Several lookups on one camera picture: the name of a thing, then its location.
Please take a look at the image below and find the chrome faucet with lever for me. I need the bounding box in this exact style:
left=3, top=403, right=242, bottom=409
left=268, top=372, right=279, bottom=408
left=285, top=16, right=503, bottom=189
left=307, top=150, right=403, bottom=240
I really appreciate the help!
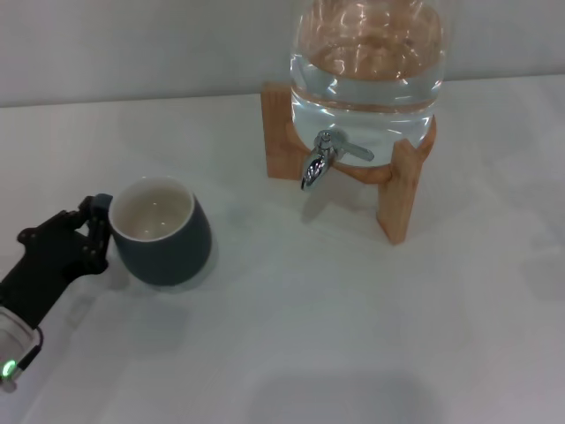
left=300, top=130, right=375, bottom=192

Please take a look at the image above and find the glass water dispenser jar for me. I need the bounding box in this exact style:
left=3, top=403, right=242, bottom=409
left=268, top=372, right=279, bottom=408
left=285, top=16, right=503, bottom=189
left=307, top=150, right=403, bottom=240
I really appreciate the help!
left=289, top=0, right=446, bottom=169

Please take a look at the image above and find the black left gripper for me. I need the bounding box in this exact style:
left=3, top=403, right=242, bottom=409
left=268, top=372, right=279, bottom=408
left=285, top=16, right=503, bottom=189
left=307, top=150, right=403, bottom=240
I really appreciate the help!
left=0, top=195, right=112, bottom=330

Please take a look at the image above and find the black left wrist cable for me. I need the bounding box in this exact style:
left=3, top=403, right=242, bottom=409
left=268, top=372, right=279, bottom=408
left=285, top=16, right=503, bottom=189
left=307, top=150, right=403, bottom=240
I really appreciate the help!
left=16, top=325, right=45, bottom=370

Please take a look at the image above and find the wooden dispenser stand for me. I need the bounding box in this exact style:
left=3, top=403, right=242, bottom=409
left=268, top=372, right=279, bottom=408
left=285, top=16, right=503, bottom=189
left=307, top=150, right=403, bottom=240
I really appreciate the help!
left=260, top=81, right=438, bottom=246

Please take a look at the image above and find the dark ceramic mug white inside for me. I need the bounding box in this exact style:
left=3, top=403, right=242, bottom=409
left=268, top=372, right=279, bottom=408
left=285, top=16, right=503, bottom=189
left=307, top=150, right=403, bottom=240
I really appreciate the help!
left=94, top=175, right=219, bottom=292

